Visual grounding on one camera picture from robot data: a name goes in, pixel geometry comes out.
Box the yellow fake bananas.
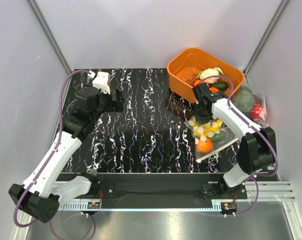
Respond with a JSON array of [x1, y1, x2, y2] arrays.
[[194, 119, 223, 132]]

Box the clear polka dot zip bag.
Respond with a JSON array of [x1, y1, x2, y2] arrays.
[[184, 115, 238, 163]]

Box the green fake cucumber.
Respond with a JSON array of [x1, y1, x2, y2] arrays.
[[210, 131, 228, 142]]

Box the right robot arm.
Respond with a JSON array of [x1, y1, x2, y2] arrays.
[[192, 83, 279, 199]]

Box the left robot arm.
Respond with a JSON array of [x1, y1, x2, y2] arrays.
[[8, 85, 124, 223]]

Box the dark green fake avocado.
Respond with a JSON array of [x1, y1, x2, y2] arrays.
[[210, 81, 229, 92]]

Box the white fake cauliflower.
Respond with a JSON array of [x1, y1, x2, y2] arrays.
[[196, 67, 224, 84]]

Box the green fake melon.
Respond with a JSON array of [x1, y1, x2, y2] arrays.
[[231, 89, 255, 113]]

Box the red fake apple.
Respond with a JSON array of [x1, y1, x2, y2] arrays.
[[249, 104, 264, 119]]

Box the orange plastic basket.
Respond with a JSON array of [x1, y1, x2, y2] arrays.
[[167, 47, 245, 103]]

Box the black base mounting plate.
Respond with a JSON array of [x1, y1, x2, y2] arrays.
[[69, 173, 248, 203]]

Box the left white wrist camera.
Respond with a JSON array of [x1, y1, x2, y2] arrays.
[[92, 71, 111, 94]]

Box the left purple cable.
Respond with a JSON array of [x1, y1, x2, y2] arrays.
[[13, 69, 96, 228]]

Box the purple cable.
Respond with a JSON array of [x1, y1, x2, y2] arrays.
[[199, 75, 280, 179], [13, 69, 96, 228]]

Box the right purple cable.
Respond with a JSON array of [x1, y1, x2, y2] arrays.
[[199, 75, 280, 179]]

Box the slotted cable duct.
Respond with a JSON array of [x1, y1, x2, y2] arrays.
[[58, 199, 222, 212]]

